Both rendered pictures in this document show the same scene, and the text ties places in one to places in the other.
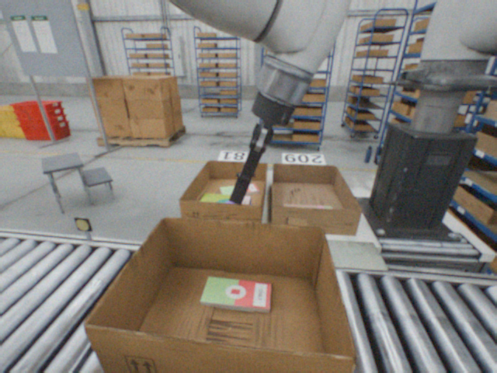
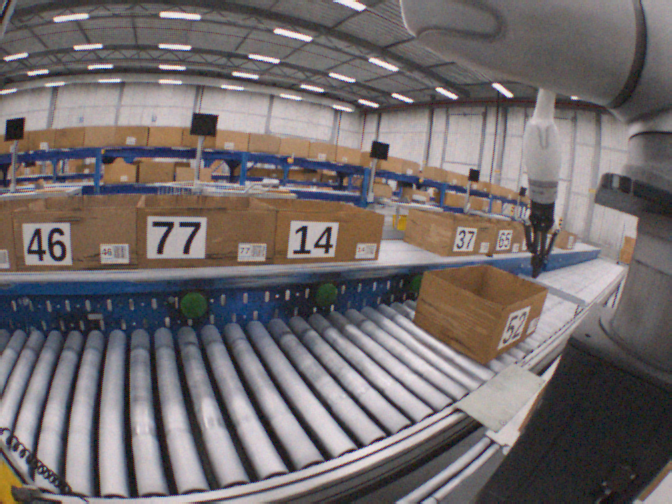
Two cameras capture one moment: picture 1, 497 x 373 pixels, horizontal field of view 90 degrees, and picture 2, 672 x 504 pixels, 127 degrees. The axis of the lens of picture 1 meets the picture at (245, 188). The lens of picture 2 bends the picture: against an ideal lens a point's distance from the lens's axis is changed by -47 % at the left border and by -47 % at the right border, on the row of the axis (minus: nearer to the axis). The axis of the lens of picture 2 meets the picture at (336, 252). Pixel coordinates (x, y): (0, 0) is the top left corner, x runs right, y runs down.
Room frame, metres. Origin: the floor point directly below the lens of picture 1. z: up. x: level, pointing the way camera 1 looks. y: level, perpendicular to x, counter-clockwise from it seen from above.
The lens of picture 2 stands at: (0.68, -0.93, 1.17)
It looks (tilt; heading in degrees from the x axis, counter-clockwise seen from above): 14 degrees down; 139
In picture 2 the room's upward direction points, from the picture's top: 8 degrees clockwise
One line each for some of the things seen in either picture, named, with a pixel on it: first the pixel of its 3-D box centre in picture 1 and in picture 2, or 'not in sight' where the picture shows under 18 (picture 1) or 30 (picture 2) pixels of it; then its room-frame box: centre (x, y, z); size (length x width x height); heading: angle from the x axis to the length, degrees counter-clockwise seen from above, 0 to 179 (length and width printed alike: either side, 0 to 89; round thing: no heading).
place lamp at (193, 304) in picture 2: not in sight; (193, 306); (-0.04, -0.75, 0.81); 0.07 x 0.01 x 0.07; 82
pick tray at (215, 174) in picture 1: (230, 189); not in sight; (0.89, 0.06, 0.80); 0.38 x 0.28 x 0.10; 172
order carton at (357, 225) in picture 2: not in sight; (313, 228); (-0.20, -0.29, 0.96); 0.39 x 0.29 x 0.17; 82
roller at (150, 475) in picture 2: not in sight; (141, 397); (0.17, -0.94, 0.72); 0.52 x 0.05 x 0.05; 172
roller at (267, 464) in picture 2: not in sight; (231, 388); (0.19, -0.74, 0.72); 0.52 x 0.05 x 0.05; 172
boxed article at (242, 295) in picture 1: (237, 294); not in sight; (0.42, 0.02, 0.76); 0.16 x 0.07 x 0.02; 82
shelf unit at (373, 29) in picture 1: (368, 78); not in sight; (4.92, -2.24, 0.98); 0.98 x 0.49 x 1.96; 172
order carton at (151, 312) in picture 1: (231, 296); (486, 305); (0.35, 0.03, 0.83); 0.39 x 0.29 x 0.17; 83
